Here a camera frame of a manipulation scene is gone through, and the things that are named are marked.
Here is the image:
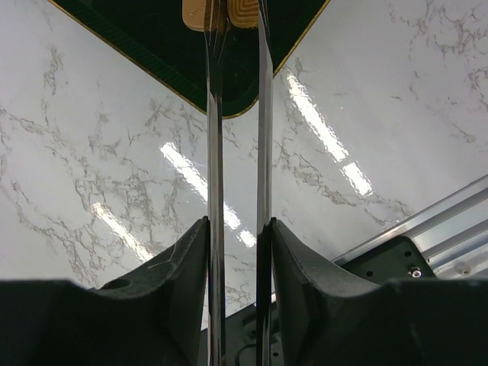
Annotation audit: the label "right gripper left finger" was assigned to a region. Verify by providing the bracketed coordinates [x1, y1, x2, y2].
[1, 217, 210, 365]

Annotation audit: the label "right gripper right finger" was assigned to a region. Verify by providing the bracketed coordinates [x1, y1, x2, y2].
[271, 220, 487, 365]

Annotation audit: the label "metal tongs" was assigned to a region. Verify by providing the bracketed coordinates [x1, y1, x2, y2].
[204, 1, 274, 365]

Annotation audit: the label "tan square chocolate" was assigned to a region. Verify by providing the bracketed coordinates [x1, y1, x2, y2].
[181, 0, 224, 32]

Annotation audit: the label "dark green tray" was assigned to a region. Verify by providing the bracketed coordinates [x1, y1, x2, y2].
[53, 1, 328, 117]

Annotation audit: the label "aluminium frame rail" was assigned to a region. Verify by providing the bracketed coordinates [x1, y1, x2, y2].
[334, 177, 487, 280]

